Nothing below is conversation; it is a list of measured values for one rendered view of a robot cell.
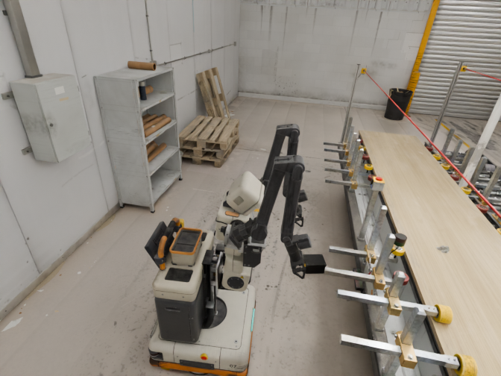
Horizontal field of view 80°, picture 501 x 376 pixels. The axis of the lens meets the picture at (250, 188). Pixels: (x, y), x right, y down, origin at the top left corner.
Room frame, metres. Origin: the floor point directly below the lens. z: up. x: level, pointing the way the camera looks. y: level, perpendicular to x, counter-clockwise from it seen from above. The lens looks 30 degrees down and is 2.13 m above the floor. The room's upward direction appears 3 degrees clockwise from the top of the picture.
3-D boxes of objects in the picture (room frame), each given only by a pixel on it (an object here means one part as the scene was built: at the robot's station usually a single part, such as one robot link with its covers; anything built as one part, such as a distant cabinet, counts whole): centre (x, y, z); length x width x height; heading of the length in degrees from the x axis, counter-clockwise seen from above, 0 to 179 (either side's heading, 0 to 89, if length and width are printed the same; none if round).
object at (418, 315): (0.79, -0.69, 0.93); 0.04 x 0.04 x 0.48; 81
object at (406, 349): (0.76, -0.69, 0.95); 0.14 x 0.06 x 0.05; 171
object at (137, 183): (3.41, 1.30, 0.78); 0.90 x 0.45 x 1.55; 171
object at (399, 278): (1.03, -0.74, 0.87); 0.04 x 0.04 x 0.48; 81
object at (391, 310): (1.01, -0.73, 0.95); 0.14 x 0.06 x 0.05; 171
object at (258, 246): (1.37, -0.03, 0.99); 0.28 x 0.16 x 0.22; 176
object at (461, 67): (3.62, -2.29, 1.25); 0.15 x 0.08 x 1.10; 171
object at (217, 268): (1.44, 0.09, 0.68); 0.28 x 0.27 x 0.25; 176
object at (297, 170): (1.14, -0.19, 1.40); 0.11 x 0.06 x 0.43; 176
